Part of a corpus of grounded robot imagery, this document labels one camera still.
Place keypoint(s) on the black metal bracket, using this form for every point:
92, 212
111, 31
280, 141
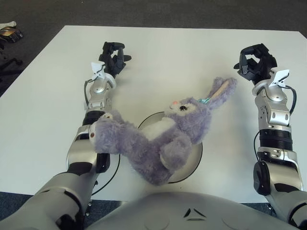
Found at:
88, 208

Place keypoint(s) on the white plate with black rim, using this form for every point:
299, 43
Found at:
194, 155

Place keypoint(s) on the grey robot torso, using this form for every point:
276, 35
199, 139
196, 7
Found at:
180, 210

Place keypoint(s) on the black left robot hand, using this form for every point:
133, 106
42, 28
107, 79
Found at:
112, 64

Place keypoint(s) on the black office chair base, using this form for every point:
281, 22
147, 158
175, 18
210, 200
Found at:
12, 61

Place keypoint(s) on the white cloth on floor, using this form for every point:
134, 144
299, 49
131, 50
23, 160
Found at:
8, 24

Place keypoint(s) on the purple plush bunny doll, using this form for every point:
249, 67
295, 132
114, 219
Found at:
144, 148

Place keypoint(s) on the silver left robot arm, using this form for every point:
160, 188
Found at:
98, 95

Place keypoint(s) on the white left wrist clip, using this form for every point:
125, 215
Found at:
97, 68

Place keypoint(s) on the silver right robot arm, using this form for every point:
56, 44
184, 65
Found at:
275, 115

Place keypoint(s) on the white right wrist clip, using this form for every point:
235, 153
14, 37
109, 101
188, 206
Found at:
279, 77

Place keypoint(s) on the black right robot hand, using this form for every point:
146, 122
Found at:
263, 64

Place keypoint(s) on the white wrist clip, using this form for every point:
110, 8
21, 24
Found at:
97, 68
279, 77

